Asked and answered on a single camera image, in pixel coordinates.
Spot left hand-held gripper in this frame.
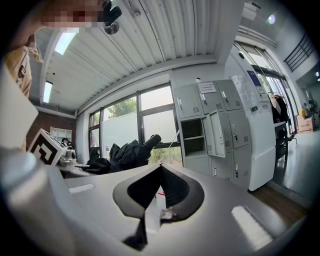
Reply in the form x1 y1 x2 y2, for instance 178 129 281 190
28 128 90 177

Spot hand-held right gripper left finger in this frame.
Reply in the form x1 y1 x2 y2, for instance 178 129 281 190
112 164 164 252

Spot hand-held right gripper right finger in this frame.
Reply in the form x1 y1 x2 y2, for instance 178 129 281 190
159 163 206 224

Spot black clothing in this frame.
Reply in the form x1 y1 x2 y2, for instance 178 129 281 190
86 134 163 174

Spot grey metal locker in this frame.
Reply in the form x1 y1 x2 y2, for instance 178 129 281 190
173 79 254 189

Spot white cubby shelf unit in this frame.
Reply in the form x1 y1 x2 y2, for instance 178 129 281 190
49 126 74 144

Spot rectangular ceiling light panel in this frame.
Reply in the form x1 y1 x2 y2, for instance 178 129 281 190
54 31 77 56
42 80 54 104

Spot large black-framed window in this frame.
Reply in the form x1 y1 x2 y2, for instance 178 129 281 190
88 84 183 166

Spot person's tan shirt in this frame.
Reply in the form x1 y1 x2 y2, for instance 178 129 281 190
3 34 45 151

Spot white glossy cabinet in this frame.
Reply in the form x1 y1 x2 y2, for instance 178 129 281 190
224 53 277 192

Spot white paper notice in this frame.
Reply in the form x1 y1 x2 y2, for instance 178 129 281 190
198 82 217 93

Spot black table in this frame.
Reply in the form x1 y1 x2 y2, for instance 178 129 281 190
273 120 296 161

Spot rack with dark clothes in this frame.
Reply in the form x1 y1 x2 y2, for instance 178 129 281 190
266 91 291 124

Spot cardboard box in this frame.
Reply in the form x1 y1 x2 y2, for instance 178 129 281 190
296 115 315 134

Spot glass entrance doors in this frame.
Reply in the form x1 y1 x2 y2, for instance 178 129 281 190
234 40 300 135

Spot black metal railing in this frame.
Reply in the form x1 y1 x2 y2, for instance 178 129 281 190
283 31 317 73

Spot blue wall poster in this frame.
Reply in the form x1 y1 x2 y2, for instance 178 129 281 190
246 69 262 88

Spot black head camera mount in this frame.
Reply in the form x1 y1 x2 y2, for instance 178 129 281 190
101 0 123 36

